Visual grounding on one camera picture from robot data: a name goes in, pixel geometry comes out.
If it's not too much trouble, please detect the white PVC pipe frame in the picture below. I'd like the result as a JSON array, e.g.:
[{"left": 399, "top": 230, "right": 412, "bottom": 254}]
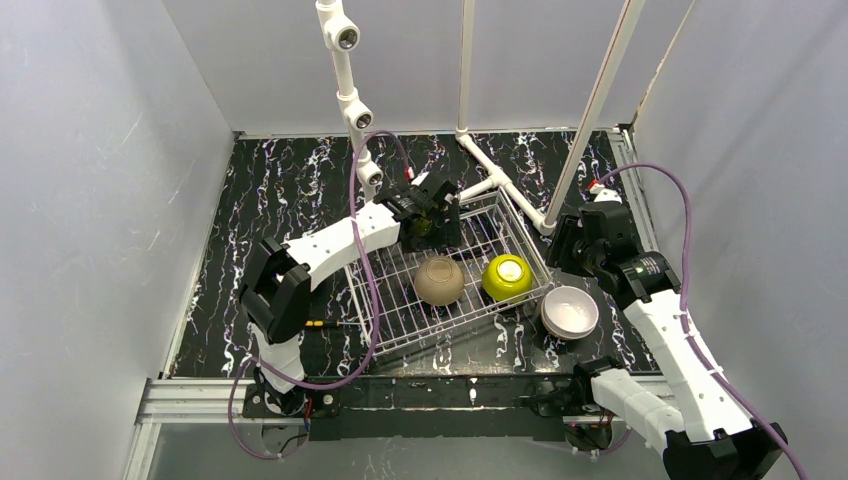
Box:
[{"left": 307, "top": 1, "right": 648, "bottom": 234}]

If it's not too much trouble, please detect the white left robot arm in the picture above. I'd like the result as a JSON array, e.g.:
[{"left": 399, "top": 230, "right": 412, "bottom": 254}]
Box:
[{"left": 237, "top": 173, "right": 461, "bottom": 411}]

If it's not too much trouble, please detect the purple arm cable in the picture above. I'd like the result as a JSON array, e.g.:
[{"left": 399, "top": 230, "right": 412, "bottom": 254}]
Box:
[
  {"left": 596, "top": 162, "right": 810, "bottom": 480},
  {"left": 227, "top": 131, "right": 416, "bottom": 462}
]

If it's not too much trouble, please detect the yellow handled screwdriver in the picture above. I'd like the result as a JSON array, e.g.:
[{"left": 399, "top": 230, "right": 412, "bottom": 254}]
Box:
[{"left": 304, "top": 319, "right": 359, "bottom": 329}]

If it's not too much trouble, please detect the beige bowl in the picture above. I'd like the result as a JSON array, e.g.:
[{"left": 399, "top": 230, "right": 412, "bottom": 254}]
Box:
[{"left": 413, "top": 255, "right": 465, "bottom": 307}]

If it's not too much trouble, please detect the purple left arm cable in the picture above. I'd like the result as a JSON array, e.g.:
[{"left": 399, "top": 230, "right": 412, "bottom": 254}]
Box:
[{"left": 227, "top": 131, "right": 416, "bottom": 462}]

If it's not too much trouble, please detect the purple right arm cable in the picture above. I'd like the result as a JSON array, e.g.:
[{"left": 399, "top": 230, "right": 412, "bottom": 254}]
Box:
[{"left": 596, "top": 162, "right": 810, "bottom": 480}]

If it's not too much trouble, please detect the white wire dish rack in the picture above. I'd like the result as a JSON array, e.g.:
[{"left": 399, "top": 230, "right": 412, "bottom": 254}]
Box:
[{"left": 369, "top": 189, "right": 551, "bottom": 356}]

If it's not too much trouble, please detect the pale grey bowl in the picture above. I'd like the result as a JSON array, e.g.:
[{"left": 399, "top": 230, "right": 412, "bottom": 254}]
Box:
[{"left": 540, "top": 286, "right": 599, "bottom": 340}]

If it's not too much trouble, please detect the yellow-green bowl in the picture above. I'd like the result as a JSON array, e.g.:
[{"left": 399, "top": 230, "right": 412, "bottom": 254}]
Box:
[{"left": 482, "top": 254, "right": 534, "bottom": 302}]

